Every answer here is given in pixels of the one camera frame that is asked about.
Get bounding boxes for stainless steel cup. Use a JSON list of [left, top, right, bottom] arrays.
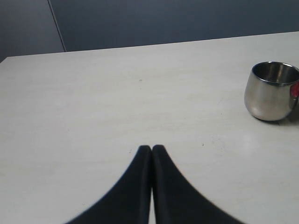
[[244, 61, 299, 121]]

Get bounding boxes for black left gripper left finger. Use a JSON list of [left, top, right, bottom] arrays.
[[68, 145, 152, 224]]

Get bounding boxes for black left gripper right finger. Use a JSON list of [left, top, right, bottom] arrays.
[[152, 145, 241, 224]]

